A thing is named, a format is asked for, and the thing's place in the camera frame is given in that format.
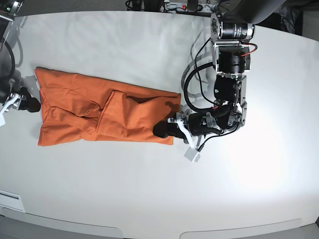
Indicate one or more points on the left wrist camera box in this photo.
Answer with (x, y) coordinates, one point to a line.
(192, 154)

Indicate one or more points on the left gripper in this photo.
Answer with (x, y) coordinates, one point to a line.
(195, 124)

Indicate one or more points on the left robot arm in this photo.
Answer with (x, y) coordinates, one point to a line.
(230, 37)

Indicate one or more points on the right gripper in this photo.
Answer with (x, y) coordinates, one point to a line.
(22, 101)

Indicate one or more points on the orange T-shirt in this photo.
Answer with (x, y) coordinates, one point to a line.
(75, 107)

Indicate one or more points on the white label on table edge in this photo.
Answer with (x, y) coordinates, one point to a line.
(11, 201)

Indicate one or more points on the white power strip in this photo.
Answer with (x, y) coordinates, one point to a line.
(187, 6)

